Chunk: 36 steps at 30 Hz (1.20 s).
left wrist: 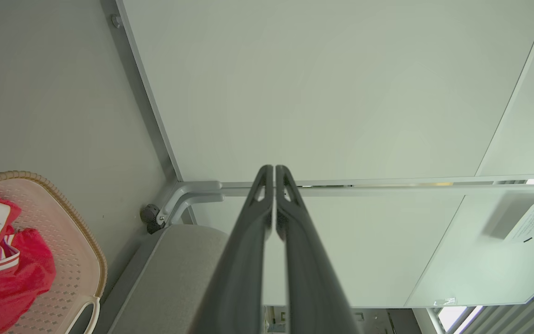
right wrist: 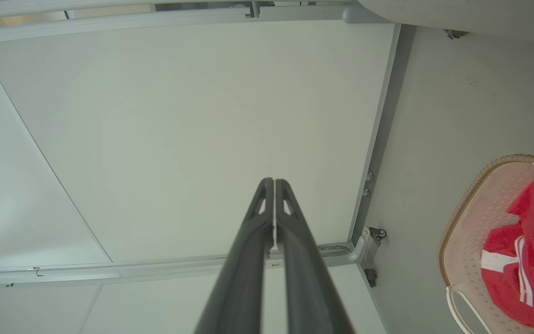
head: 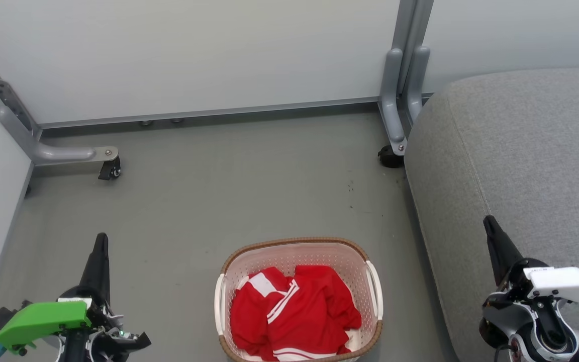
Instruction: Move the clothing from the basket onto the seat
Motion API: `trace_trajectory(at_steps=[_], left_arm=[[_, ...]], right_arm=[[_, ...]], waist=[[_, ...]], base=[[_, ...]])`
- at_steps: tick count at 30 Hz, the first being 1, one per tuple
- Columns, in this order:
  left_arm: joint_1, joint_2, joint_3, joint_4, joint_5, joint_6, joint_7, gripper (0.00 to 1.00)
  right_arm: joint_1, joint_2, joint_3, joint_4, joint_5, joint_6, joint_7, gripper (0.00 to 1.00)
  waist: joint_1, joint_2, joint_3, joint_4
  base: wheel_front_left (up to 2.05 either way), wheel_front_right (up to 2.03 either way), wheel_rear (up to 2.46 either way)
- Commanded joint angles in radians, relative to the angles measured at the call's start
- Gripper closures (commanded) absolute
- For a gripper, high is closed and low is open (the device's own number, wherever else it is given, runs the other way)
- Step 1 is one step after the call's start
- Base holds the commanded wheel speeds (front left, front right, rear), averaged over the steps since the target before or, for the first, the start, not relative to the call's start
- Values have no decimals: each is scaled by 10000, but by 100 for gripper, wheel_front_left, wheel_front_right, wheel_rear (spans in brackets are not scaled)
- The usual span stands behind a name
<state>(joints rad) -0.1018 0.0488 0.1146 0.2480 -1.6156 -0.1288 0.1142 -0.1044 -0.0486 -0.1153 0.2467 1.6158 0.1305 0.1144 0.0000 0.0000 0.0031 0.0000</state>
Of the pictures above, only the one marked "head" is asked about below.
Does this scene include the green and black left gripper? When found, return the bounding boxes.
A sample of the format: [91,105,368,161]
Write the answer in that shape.
[0,232,152,362]

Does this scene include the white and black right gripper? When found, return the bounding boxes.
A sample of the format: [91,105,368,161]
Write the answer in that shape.
[483,215,579,317]

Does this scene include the red shorts with white stripes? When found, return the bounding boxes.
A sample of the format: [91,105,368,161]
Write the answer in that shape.
[266,264,363,362]

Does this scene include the grey fabric sofa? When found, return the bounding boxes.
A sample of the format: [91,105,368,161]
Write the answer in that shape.
[403,67,579,362]

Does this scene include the black caster wheel with lock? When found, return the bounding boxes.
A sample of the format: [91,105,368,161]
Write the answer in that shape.
[98,156,122,181]

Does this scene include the grey partition foot with plate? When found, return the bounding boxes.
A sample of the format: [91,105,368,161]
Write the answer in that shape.
[0,105,120,167]

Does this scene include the round black caster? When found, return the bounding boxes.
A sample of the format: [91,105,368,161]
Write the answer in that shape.
[377,145,405,169]

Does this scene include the white perforated laundry basket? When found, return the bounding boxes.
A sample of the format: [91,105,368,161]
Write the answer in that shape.
[214,237,384,362]

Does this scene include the grey partition post with brackets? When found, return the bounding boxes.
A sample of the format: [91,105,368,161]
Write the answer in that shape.
[377,0,434,157]

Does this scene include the grey slanted partition post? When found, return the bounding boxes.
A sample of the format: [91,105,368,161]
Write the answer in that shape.
[0,30,44,142]

